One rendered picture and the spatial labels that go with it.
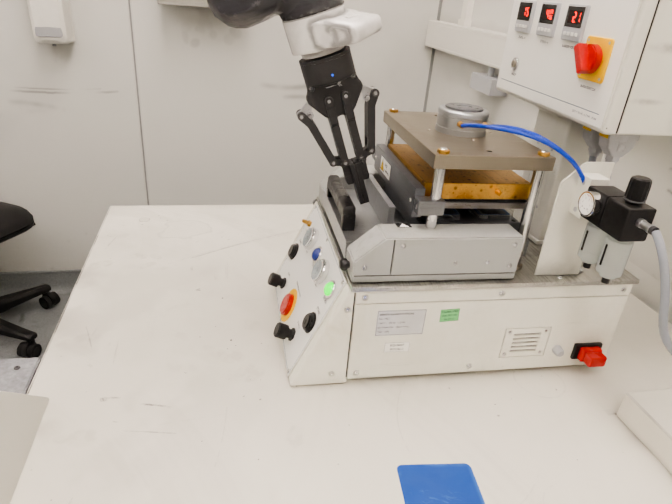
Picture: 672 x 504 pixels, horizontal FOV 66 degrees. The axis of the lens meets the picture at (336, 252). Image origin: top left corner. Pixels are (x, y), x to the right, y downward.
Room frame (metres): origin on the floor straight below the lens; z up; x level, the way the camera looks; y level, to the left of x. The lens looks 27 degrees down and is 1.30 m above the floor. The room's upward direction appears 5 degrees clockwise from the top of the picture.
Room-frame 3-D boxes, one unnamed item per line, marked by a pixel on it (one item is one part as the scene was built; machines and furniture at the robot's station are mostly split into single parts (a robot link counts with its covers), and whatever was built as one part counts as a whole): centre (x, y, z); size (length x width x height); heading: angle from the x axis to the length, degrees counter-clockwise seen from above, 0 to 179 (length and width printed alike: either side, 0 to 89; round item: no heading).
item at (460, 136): (0.82, -0.22, 1.08); 0.31 x 0.24 x 0.13; 12
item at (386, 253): (0.68, -0.14, 0.96); 0.26 x 0.05 x 0.07; 102
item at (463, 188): (0.83, -0.18, 1.07); 0.22 x 0.17 x 0.10; 12
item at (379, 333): (0.81, -0.18, 0.84); 0.53 x 0.37 x 0.17; 102
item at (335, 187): (0.79, 0.00, 0.99); 0.15 x 0.02 x 0.04; 12
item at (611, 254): (0.64, -0.35, 1.05); 0.15 x 0.05 x 0.15; 12
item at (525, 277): (0.84, -0.21, 0.93); 0.46 x 0.35 x 0.01; 102
